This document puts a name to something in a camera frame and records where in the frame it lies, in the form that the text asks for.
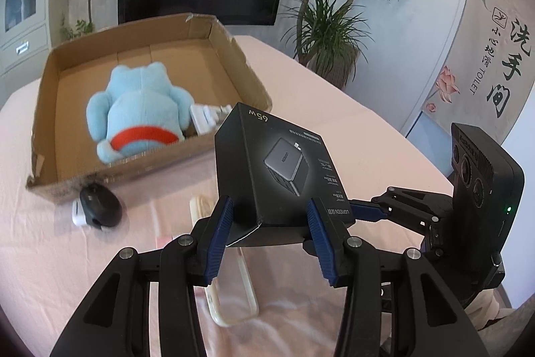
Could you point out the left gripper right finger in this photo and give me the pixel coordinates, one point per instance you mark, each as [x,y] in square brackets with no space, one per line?
[349,262]

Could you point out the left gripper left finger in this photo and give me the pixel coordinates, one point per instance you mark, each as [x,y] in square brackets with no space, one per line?
[186,262]

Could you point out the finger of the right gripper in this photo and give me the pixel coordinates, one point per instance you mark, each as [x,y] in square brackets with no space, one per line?
[368,210]
[437,204]

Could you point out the beige phone case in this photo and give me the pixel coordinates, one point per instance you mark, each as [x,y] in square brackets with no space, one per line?
[231,297]

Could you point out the black charger box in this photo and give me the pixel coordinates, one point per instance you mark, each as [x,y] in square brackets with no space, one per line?
[271,169]

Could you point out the black computer mouse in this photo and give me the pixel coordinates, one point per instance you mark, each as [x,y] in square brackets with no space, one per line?
[101,208]

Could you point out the white earbuds case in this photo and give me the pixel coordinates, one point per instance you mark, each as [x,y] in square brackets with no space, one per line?
[78,215]

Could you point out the blue plush toy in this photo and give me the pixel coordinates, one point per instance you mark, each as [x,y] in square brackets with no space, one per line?
[140,110]

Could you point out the pastel rubik's cube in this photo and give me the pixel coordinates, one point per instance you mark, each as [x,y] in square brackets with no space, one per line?
[162,241]

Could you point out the toilet sign banner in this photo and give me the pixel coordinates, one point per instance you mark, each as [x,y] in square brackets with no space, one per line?
[488,73]

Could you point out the cardboard box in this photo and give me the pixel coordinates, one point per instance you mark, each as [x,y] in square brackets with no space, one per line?
[200,56]

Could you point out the grey filing cabinet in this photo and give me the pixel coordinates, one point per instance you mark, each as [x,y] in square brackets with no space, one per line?
[25,42]

